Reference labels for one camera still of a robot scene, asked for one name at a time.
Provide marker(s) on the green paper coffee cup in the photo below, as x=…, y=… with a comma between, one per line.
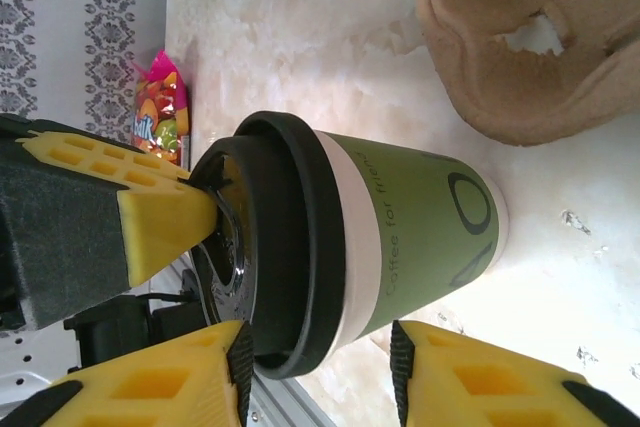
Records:
x=425, y=227

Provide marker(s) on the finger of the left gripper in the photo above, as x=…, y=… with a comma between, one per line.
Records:
x=75, y=227

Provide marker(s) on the wide aluminium extrusion rail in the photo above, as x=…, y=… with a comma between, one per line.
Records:
x=290, y=407

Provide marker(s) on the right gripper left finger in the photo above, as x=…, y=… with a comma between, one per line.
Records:
x=150, y=387

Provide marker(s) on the colourful fruit candy bag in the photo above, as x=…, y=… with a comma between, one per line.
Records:
x=160, y=112

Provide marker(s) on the brown pulp cup carrier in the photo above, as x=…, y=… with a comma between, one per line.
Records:
x=500, y=72

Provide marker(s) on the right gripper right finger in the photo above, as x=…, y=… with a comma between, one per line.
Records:
x=490, y=387

